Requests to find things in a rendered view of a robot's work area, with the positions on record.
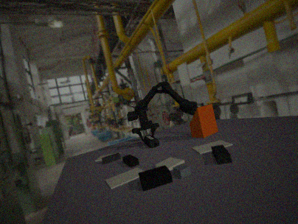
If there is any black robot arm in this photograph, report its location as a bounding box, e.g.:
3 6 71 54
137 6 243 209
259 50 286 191
127 81 199 130

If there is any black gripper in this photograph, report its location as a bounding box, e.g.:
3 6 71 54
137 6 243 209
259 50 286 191
132 118 159 141

